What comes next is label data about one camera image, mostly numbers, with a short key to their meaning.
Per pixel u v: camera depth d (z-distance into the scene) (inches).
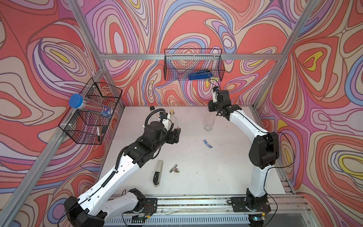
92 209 14.8
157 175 31.7
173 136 24.3
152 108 33.1
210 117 32.5
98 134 28.4
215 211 28.9
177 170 33.4
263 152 19.9
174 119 34.0
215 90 31.7
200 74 35.5
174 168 34.4
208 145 37.9
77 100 24.5
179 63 37.6
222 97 27.5
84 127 28.9
